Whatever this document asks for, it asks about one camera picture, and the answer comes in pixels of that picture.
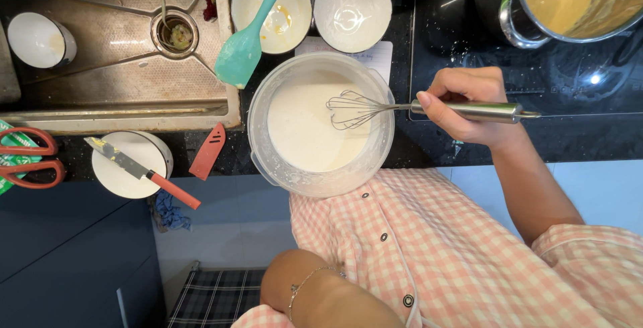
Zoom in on dark plaid floor mat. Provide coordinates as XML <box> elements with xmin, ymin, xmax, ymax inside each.
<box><xmin>166</xmin><ymin>268</ymin><xmax>267</xmax><ymax>328</ymax></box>

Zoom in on red handled scissors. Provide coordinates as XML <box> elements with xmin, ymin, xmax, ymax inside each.
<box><xmin>0</xmin><ymin>127</ymin><xmax>66</xmax><ymax>190</ymax></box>

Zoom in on blue crumpled cloth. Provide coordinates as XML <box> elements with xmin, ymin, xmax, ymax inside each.
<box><xmin>148</xmin><ymin>190</ymin><xmax>193</xmax><ymax>234</ymax></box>

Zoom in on pink checked shirt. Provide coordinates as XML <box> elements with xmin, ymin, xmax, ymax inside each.
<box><xmin>230</xmin><ymin>167</ymin><xmax>643</xmax><ymax>328</ymax></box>

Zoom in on knife with red handle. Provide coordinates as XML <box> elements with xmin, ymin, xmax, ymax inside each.
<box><xmin>84</xmin><ymin>136</ymin><xmax>202</xmax><ymax>211</ymax></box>

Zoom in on white round bowl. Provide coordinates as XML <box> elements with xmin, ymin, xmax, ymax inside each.
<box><xmin>91</xmin><ymin>130</ymin><xmax>174</xmax><ymax>200</ymax></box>

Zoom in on white bowl with batter film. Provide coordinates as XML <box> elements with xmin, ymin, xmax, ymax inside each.
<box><xmin>313</xmin><ymin>0</ymin><xmax>393</xmax><ymax>54</ymax></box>

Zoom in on metal spoon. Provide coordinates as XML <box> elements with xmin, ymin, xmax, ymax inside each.
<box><xmin>156</xmin><ymin>0</ymin><xmax>175</xmax><ymax>47</ymax></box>

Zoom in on steel pot with yellow batter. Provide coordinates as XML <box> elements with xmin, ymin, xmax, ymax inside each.
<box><xmin>474</xmin><ymin>0</ymin><xmax>643</xmax><ymax>50</ymax></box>

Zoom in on green packet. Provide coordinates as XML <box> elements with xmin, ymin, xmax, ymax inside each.
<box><xmin>0</xmin><ymin>119</ymin><xmax>44</xmax><ymax>196</ymax></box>

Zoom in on person's right hand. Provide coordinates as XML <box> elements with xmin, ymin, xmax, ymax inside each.
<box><xmin>416</xmin><ymin>66</ymin><xmax>526</xmax><ymax>151</ymax></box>

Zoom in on teal silicone spatula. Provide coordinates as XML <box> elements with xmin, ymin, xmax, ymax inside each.
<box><xmin>214</xmin><ymin>0</ymin><xmax>298</xmax><ymax>90</ymax></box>

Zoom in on sink drain strainer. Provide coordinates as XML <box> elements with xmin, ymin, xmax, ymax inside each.
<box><xmin>150</xmin><ymin>9</ymin><xmax>200</xmax><ymax>61</ymax></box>

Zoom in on steel kitchen sink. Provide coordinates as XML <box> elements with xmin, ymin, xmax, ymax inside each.
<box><xmin>0</xmin><ymin>0</ymin><xmax>242</xmax><ymax>136</ymax></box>

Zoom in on white paper note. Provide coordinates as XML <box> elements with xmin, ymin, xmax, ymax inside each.
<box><xmin>295</xmin><ymin>37</ymin><xmax>394</xmax><ymax>85</ymax></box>

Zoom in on steel whisk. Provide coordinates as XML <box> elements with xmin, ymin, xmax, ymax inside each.
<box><xmin>327</xmin><ymin>90</ymin><xmax>542</xmax><ymax>131</ymax></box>

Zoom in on white cup with dark rim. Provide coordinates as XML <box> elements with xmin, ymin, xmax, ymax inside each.
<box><xmin>7</xmin><ymin>12</ymin><xmax>77</xmax><ymax>70</ymax></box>

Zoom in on black induction cooktop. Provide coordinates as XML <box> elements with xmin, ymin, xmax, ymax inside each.
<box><xmin>409</xmin><ymin>0</ymin><xmax>643</xmax><ymax>122</ymax></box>

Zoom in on clear plastic mixing bowl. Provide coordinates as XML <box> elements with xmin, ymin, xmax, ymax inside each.
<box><xmin>247</xmin><ymin>52</ymin><xmax>396</xmax><ymax>198</ymax></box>

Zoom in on white bowl with yolk stains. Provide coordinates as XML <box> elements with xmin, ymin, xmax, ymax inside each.
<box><xmin>230</xmin><ymin>0</ymin><xmax>313</xmax><ymax>55</ymax></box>

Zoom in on dark blue cabinet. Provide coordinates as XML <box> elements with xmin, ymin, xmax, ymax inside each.
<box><xmin>0</xmin><ymin>181</ymin><xmax>167</xmax><ymax>328</ymax></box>

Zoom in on white batter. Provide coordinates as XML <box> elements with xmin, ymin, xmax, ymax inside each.
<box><xmin>267</xmin><ymin>83</ymin><xmax>372</xmax><ymax>173</ymax></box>

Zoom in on red knife sheath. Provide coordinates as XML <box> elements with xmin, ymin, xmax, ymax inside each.
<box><xmin>188</xmin><ymin>122</ymin><xmax>227</xmax><ymax>181</ymax></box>

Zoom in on thin chain bracelet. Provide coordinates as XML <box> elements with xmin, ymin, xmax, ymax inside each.
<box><xmin>288</xmin><ymin>266</ymin><xmax>347</xmax><ymax>322</ymax></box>

